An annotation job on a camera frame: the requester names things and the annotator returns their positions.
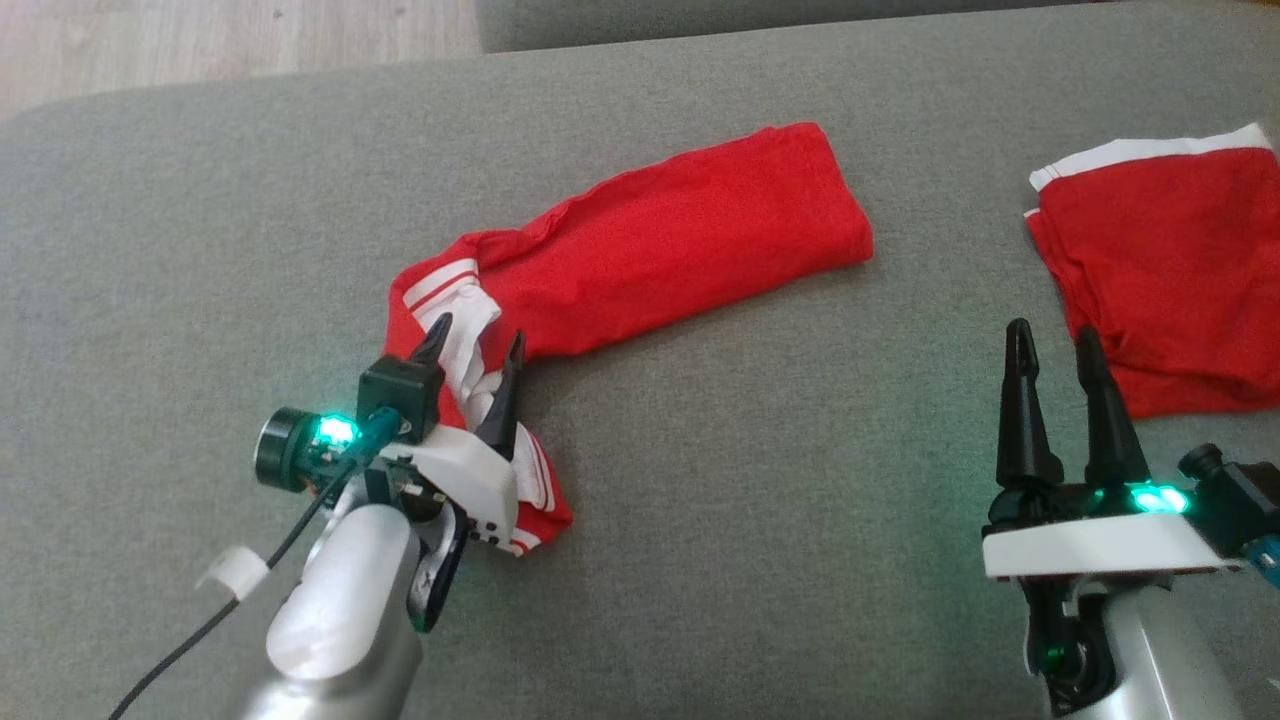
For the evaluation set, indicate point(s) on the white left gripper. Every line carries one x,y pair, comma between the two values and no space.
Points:
470,480

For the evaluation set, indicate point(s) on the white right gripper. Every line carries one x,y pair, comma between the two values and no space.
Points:
1090,545

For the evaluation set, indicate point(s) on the red shorts with white stripe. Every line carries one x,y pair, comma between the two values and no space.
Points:
1170,270

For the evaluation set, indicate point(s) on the red shirt with striped cuffs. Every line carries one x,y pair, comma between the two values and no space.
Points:
680,240

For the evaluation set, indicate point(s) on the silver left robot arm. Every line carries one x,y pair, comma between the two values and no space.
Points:
340,620

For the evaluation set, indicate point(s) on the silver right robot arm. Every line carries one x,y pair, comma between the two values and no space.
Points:
1170,660

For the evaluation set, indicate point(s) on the grey fabric sofa seat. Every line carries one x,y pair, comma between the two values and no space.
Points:
700,500

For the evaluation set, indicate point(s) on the grey fabric sofa cushion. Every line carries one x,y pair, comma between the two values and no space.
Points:
700,20

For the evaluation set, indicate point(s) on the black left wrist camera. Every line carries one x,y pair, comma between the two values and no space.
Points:
400,395

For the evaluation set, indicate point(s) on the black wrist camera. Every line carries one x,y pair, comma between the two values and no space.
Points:
400,395
1235,500

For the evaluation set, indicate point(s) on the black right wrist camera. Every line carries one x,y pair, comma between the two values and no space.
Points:
1235,500

